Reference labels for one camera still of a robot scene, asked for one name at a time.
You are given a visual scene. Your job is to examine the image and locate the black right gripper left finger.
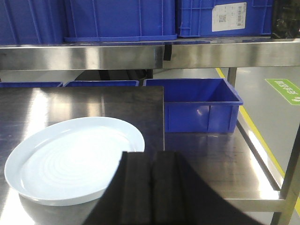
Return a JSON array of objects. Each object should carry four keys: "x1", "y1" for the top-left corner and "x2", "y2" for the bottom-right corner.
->
[{"x1": 84, "y1": 152, "x2": 152, "y2": 225}]

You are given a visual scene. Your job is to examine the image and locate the blue crate with label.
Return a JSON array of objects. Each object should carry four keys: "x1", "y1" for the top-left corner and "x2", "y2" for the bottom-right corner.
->
[{"x1": 175, "y1": 0, "x2": 274, "y2": 38}]

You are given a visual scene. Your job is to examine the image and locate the blue crate centre upper shelf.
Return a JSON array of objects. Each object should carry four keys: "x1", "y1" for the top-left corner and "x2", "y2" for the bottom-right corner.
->
[{"x1": 65, "y1": 0, "x2": 177, "y2": 42}]

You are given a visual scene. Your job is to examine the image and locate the white barcode label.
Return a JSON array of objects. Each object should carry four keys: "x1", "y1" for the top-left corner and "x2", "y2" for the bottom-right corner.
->
[{"x1": 212, "y1": 2, "x2": 247, "y2": 32}]

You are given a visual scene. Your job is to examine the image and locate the blue crate left upper shelf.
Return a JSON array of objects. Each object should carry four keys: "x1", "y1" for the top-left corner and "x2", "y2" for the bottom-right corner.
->
[{"x1": 0, "y1": 0, "x2": 68, "y2": 45}]

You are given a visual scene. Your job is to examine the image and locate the stainless steel shelf rack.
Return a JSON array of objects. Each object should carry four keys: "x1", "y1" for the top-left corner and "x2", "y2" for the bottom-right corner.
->
[{"x1": 0, "y1": 37, "x2": 300, "y2": 225}]

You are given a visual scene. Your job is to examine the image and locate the blue crate shelf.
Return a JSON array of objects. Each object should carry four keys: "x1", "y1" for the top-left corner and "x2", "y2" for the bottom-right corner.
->
[
  {"x1": 0, "y1": 0, "x2": 68, "y2": 45},
  {"x1": 65, "y1": 0, "x2": 177, "y2": 42}
]

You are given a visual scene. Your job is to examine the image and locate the open blue bin lower right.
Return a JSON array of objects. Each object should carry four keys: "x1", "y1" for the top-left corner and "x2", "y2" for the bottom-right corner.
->
[{"x1": 143, "y1": 78, "x2": 243, "y2": 133}]

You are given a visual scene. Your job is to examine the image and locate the blue bin lower left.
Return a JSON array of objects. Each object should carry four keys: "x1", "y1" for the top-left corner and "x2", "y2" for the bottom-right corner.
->
[{"x1": 0, "y1": 82, "x2": 63, "y2": 88}]

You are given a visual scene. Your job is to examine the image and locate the light blue plate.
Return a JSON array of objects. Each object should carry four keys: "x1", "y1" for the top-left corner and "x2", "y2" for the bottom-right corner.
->
[{"x1": 4, "y1": 117, "x2": 145, "y2": 206}]

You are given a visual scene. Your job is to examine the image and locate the blue bin lower middle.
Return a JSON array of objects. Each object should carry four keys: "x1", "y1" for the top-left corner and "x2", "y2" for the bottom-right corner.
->
[{"x1": 64, "y1": 80, "x2": 139, "y2": 87}]

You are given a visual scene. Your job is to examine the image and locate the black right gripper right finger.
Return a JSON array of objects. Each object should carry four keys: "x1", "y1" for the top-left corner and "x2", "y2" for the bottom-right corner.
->
[{"x1": 152, "y1": 151, "x2": 245, "y2": 225}]

